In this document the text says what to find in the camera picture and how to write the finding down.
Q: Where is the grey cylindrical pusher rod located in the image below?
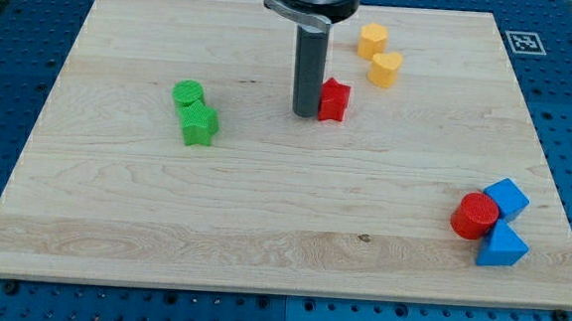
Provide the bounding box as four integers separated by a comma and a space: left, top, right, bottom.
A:
292, 26, 329, 118

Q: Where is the red star block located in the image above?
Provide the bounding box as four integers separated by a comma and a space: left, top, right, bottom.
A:
318, 78, 352, 122

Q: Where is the yellow heart block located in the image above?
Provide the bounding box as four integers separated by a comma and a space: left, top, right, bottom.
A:
366, 52, 403, 88

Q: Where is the green star block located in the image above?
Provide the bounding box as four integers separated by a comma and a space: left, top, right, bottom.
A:
178, 100, 219, 146

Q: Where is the yellow hexagon block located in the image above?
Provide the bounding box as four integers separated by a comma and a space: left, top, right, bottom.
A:
357, 23, 388, 60

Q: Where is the green cylinder block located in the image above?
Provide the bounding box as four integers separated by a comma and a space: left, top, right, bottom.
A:
172, 80, 205, 109

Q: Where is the light wooden board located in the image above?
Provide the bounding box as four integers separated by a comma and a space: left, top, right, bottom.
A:
0, 0, 572, 310

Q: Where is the white fiducial marker tag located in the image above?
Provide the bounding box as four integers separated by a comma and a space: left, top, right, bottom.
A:
504, 31, 546, 56

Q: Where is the red cylinder block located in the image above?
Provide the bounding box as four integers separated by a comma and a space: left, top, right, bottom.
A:
450, 192, 500, 240

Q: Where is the blue cube block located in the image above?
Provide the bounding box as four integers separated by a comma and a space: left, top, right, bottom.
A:
483, 178, 530, 222

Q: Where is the blue triangle block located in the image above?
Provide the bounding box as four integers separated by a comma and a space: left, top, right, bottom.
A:
475, 220, 529, 266

